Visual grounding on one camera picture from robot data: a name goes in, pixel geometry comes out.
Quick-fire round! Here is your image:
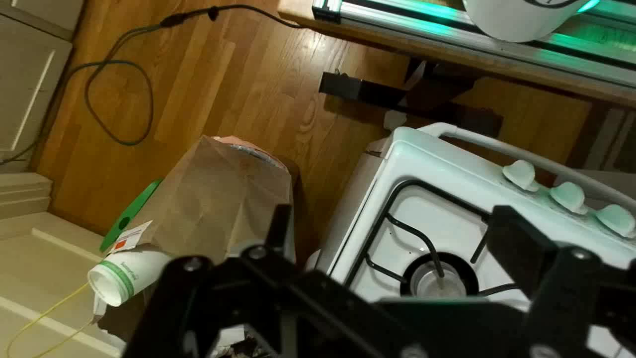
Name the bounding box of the white cabinet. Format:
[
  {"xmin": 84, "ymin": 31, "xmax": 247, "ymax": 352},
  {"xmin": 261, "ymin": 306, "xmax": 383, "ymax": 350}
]
[{"xmin": 0, "ymin": 0, "xmax": 85, "ymax": 174}]

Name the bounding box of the white paper coffee cup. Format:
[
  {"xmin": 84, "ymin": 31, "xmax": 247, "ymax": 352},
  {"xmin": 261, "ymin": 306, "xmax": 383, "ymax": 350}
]
[{"xmin": 87, "ymin": 249, "xmax": 172, "ymax": 307}]

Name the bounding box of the black cable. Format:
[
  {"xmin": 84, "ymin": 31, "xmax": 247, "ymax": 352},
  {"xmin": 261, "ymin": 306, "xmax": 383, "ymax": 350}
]
[{"xmin": 0, "ymin": 4, "xmax": 310, "ymax": 166}]

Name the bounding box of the stove burner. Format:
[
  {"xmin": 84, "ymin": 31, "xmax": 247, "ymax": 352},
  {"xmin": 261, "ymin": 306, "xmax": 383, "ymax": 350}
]
[{"xmin": 400, "ymin": 252, "xmax": 480, "ymax": 299}]

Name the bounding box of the green plastic lid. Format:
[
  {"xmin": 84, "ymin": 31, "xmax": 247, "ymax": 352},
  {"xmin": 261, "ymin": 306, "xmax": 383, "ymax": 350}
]
[{"xmin": 99, "ymin": 178, "xmax": 164, "ymax": 253}]

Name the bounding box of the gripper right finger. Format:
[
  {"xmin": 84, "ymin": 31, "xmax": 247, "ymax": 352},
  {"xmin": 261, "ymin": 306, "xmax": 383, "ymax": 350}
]
[{"xmin": 486, "ymin": 205, "xmax": 636, "ymax": 358}]

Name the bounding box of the yellow cable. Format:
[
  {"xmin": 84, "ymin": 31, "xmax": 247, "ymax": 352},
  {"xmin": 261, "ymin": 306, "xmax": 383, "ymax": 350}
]
[{"xmin": 5, "ymin": 281, "xmax": 95, "ymax": 358}]

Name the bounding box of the white stove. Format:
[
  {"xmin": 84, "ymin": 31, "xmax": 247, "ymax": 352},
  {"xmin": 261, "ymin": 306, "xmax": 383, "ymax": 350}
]
[{"xmin": 306, "ymin": 122, "xmax": 636, "ymax": 358}]

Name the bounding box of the black burner grate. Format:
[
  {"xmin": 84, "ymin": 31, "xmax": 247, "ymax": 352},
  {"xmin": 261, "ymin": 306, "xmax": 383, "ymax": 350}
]
[{"xmin": 345, "ymin": 180, "xmax": 522, "ymax": 299}]

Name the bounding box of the white stove knob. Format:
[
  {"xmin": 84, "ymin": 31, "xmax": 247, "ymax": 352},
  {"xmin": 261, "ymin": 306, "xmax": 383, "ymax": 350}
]
[
  {"xmin": 502, "ymin": 159, "xmax": 541, "ymax": 192},
  {"xmin": 549, "ymin": 181, "xmax": 590, "ymax": 215},
  {"xmin": 595, "ymin": 204, "xmax": 636, "ymax": 239}
]

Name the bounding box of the white oven door handle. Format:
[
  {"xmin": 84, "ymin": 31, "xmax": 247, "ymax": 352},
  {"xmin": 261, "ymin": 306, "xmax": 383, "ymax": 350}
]
[{"xmin": 417, "ymin": 122, "xmax": 636, "ymax": 214}]

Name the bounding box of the brown paper bag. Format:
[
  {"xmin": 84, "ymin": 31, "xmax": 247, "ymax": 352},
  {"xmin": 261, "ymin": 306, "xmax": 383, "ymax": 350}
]
[{"xmin": 97, "ymin": 135, "xmax": 299, "ymax": 344}]

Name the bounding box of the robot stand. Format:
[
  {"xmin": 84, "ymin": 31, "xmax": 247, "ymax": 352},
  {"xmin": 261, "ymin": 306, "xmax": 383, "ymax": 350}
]
[{"xmin": 277, "ymin": 0, "xmax": 636, "ymax": 138}]

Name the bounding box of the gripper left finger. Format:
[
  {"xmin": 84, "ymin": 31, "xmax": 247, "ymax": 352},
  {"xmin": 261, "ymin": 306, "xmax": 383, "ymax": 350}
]
[{"xmin": 122, "ymin": 204, "xmax": 413, "ymax": 358}]

